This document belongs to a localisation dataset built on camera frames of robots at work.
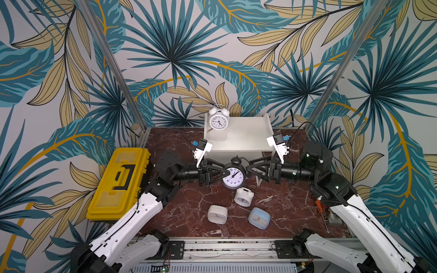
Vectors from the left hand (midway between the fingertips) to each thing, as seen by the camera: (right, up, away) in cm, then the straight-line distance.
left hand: (226, 174), depth 57 cm
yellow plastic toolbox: (-46, -5, +20) cm, 51 cm away
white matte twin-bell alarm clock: (+9, -15, +24) cm, 30 cm away
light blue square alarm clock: (+16, -23, +19) cm, 34 cm away
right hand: (+7, +3, -2) cm, 8 cm away
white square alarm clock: (-3, -22, +21) cm, 30 cm away
